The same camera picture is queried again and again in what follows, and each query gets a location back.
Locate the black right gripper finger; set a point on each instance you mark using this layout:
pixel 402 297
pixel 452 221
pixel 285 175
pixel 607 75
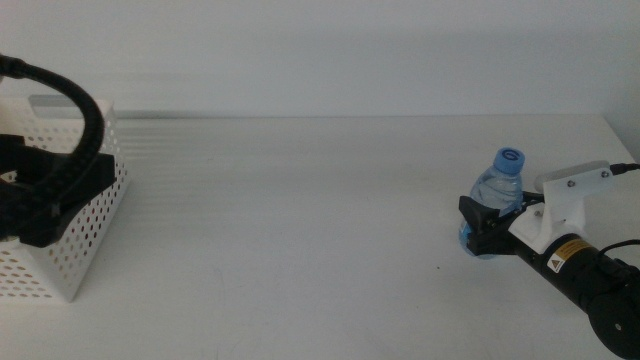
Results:
pixel 534 197
pixel 477 215

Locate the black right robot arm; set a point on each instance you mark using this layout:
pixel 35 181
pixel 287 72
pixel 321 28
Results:
pixel 590 280

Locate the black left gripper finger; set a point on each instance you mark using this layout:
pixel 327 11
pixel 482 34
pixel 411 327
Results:
pixel 105 170

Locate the white perforated plastic basket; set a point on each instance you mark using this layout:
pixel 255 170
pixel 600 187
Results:
pixel 64 285

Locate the small water bottle blue cap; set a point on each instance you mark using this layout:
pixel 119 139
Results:
pixel 500 185

